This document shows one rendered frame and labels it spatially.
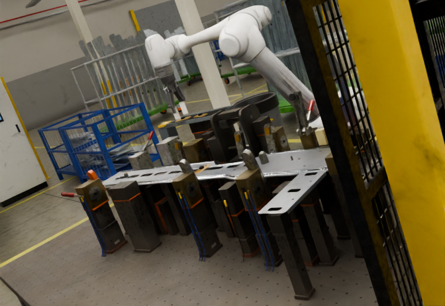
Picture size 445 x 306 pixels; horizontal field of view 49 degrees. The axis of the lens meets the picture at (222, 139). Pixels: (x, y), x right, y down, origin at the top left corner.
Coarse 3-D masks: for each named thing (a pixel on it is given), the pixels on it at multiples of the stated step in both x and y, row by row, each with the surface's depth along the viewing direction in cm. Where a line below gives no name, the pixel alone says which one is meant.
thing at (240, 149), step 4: (236, 132) 209; (240, 132) 208; (236, 136) 208; (240, 136) 208; (236, 140) 209; (240, 140) 208; (244, 140) 209; (236, 144) 210; (240, 144) 209; (244, 144) 209; (240, 148) 209; (244, 148) 209; (240, 152) 210; (240, 156) 210
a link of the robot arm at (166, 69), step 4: (164, 64) 243; (168, 64) 244; (156, 68) 245; (160, 68) 244; (164, 68) 244; (168, 68) 244; (172, 68) 247; (156, 72) 247; (160, 72) 245; (164, 72) 244; (168, 72) 244; (172, 72) 246; (160, 76) 246; (164, 76) 246
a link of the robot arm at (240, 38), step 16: (240, 16) 202; (224, 32) 196; (240, 32) 194; (256, 32) 200; (224, 48) 197; (240, 48) 194; (256, 48) 198; (256, 64) 202; (272, 64) 201; (272, 80) 204; (288, 80) 203; (288, 96) 205; (304, 96) 204
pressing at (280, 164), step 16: (256, 160) 195; (272, 160) 187; (288, 160) 181; (304, 160) 174; (320, 160) 168; (112, 176) 257; (144, 176) 233; (160, 176) 223; (176, 176) 213; (208, 176) 198; (224, 176) 190; (272, 176) 173
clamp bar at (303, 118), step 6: (294, 96) 184; (300, 96) 186; (294, 102) 187; (300, 102) 185; (294, 108) 188; (300, 108) 187; (300, 114) 188; (306, 114) 188; (300, 120) 188; (306, 120) 187; (300, 126) 188; (306, 126) 186; (300, 132) 189; (306, 132) 187
